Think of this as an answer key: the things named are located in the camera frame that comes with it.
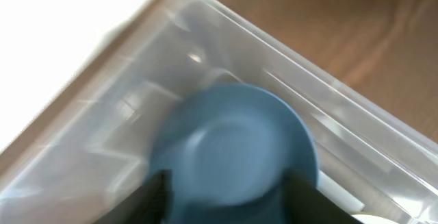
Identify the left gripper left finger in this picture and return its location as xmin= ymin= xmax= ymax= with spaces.
xmin=94 ymin=170 xmax=173 ymax=224

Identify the clear plastic storage container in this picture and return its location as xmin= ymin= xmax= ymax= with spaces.
xmin=1 ymin=0 xmax=437 ymax=223

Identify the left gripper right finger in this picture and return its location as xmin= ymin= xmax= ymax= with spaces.
xmin=282 ymin=171 xmax=361 ymax=224

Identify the dark blue bowl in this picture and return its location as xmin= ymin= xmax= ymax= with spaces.
xmin=149 ymin=84 xmax=319 ymax=223

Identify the grey small bowl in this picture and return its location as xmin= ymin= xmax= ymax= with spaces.
xmin=352 ymin=214 xmax=398 ymax=224

